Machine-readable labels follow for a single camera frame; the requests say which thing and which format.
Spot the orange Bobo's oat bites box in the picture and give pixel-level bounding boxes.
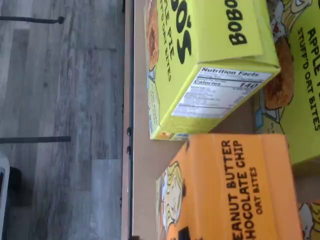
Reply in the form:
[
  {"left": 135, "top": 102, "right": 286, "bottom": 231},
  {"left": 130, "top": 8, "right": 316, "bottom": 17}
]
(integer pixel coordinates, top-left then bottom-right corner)
[
  {"left": 155, "top": 133, "right": 304, "bottom": 240},
  {"left": 291, "top": 156, "right": 320, "bottom": 240}
]

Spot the white device casing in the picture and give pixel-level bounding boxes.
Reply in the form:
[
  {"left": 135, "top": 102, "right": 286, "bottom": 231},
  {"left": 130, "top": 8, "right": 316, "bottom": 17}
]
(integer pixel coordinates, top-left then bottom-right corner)
[{"left": 0, "top": 151, "right": 11, "bottom": 240}]

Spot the green Bobo's apple pie box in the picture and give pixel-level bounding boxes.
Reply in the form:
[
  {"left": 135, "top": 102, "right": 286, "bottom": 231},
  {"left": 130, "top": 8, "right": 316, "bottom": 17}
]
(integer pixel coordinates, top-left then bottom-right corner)
[{"left": 254, "top": 0, "right": 320, "bottom": 173}]

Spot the yellow Bobo's snack box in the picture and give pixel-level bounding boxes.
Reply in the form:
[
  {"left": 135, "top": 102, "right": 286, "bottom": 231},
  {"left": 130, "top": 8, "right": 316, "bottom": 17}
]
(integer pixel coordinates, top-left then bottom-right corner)
[{"left": 144, "top": 0, "right": 281, "bottom": 141}]

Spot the black metal shelf rack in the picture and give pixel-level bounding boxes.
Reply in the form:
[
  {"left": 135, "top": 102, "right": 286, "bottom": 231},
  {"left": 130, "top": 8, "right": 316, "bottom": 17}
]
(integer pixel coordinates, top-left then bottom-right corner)
[{"left": 121, "top": 0, "right": 135, "bottom": 240}]

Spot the black metal leg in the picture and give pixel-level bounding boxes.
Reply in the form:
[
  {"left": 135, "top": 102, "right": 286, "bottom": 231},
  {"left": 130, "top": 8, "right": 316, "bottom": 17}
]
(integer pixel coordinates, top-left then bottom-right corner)
[
  {"left": 0, "top": 136, "right": 73, "bottom": 145},
  {"left": 0, "top": 15, "right": 65, "bottom": 25}
]

